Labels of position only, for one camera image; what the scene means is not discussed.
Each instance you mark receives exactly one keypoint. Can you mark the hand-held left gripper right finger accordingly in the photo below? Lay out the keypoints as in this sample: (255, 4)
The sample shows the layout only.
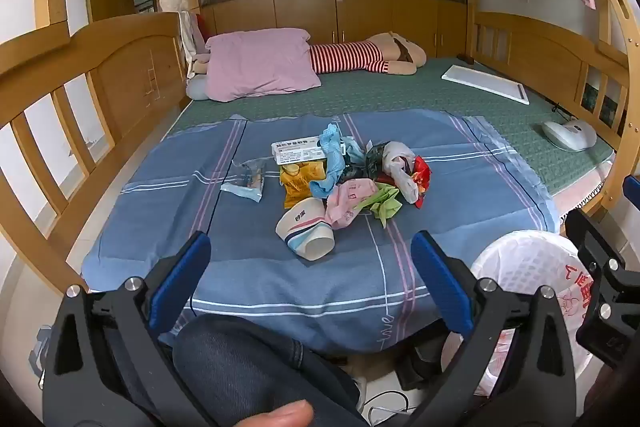
(440, 282)

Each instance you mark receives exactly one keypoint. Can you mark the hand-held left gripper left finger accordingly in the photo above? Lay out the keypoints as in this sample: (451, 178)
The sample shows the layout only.
(180, 277)

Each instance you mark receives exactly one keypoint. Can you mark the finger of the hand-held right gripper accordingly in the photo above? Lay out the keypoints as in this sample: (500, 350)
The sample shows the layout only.
(607, 277)
(632, 192)

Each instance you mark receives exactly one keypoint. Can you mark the white lined waste basket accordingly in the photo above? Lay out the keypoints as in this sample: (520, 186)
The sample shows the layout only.
(525, 267)

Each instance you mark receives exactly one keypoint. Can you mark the clear plastic packet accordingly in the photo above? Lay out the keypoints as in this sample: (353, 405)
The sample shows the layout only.
(245, 187)

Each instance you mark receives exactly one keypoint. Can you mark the red snack wrapper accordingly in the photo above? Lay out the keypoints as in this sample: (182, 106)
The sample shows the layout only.
(422, 172)

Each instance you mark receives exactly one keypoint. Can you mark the pink plastic wrapper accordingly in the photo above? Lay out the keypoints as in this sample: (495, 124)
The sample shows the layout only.
(347, 202)

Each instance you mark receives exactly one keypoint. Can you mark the white paper cup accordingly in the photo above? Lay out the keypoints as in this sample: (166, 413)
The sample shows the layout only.
(300, 227)

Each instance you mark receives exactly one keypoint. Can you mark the white plastic bag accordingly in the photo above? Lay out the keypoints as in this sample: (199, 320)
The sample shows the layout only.
(400, 157)

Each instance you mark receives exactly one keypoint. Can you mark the black wrapper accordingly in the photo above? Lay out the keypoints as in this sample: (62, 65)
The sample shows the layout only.
(356, 172)

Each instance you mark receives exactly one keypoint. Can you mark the dark green wrapper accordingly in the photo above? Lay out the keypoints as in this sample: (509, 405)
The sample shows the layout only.
(372, 159)

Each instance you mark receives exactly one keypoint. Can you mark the yellow snack bag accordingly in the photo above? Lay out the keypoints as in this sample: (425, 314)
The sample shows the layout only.
(300, 182)

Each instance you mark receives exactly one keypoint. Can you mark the blue plastic bag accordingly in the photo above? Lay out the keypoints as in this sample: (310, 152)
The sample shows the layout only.
(332, 157)

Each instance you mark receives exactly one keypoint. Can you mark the white medicine box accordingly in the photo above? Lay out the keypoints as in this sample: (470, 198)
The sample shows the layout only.
(295, 152)

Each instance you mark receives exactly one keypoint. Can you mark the person's left hand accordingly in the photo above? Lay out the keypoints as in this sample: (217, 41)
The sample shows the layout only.
(280, 414)

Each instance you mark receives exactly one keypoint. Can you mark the white massage pillow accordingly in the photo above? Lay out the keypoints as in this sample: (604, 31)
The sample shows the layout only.
(570, 134)

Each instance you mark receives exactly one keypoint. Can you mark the blue plaid sheet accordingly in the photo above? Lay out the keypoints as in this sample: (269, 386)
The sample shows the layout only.
(450, 187)

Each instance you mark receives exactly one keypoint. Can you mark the white flat board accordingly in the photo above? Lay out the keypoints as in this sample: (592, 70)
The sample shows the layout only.
(485, 82)

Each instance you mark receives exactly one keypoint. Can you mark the light blue cushion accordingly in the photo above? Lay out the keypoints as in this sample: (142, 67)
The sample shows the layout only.
(196, 88)

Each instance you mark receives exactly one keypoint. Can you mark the green bed mat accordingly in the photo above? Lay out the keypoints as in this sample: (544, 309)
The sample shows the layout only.
(400, 92)

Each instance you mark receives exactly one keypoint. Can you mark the pink pillow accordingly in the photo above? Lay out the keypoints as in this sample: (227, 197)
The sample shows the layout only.
(260, 62)

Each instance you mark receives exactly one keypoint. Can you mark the white hanging cloth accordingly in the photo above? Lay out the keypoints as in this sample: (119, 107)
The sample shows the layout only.
(189, 42)

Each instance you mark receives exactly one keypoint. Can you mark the striped plush doll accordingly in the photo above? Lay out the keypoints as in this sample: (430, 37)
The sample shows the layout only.
(345, 57)

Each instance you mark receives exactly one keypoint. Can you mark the wooden bunk bed frame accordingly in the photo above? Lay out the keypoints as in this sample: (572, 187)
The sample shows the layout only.
(125, 57)

